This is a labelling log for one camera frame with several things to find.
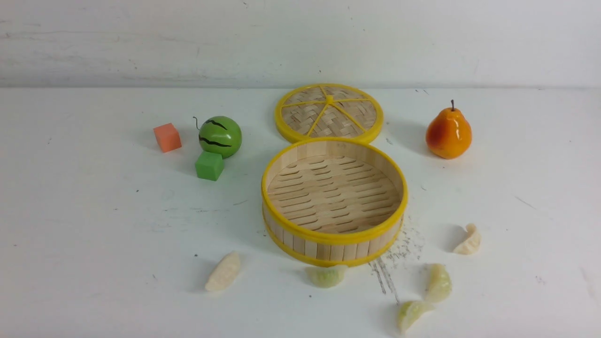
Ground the bamboo steamer tray yellow rim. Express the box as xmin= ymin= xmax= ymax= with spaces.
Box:
xmin=261 ymin=138 xmax=408 ymax=267

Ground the pale white dumpling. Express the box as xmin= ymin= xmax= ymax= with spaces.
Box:
xmin=205 ymin=252 xmax=241 ymax=292

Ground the white pleated dumpling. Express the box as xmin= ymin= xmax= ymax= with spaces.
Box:
xmin=453 ymin=223 xmax=482 ymax=255

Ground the woven bamboo steamer lid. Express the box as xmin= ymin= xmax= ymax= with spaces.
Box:
xmin=274 ymin=83 xmax=384 ymax=144

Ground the green toy watermelon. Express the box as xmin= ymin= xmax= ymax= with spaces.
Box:
xmin=194 ymin=116 xmax=242 ymax=159

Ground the green foam cube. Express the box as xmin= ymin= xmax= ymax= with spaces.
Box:
xmin=195 ymin=151 xmax=224 ymax=181

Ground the orange foam cube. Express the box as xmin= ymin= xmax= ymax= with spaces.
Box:
xmin=153 ymin=123 xmax=182 ymax=153

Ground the orange yellow toy pear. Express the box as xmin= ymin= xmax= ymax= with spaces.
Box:
xmin=425 ymin=100 xmax=472 ymax=160

